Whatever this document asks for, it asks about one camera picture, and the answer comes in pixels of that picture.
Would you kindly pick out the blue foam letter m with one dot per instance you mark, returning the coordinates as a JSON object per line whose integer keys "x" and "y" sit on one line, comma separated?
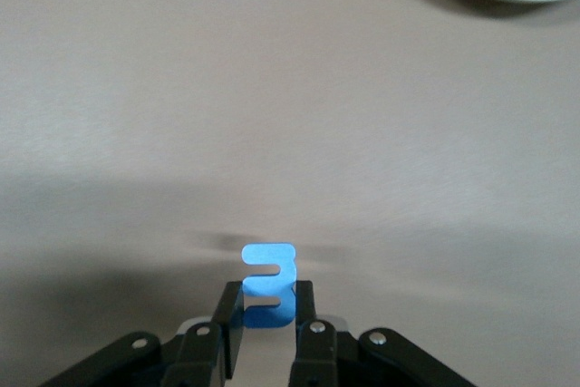
{"x": 267, "y": 254}

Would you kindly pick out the brown table cover mat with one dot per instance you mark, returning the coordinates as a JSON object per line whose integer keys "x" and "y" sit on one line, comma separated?
{"x": 181, "y": 88}

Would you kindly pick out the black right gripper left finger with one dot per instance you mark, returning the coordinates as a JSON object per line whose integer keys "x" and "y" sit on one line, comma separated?
{"x": 195, "y": 360}

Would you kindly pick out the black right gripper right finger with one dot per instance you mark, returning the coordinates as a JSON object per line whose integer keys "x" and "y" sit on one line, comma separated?
{"x": 317, "y": 360}

